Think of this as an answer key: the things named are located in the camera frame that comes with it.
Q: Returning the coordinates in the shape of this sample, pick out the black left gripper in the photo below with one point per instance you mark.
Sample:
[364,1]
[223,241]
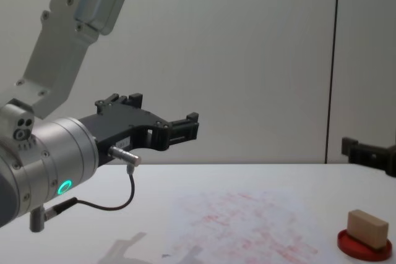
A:
[120,125]

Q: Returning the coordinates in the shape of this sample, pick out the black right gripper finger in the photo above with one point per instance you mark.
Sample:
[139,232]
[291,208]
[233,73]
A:
[371,155]

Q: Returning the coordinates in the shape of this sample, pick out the small wooden block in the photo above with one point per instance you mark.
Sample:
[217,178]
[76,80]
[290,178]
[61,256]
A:
[365,228]

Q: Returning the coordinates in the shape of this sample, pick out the red round disc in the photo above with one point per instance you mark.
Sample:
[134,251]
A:
[346,242]

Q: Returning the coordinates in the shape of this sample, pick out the white table cloth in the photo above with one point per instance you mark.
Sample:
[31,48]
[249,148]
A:
[216,214]

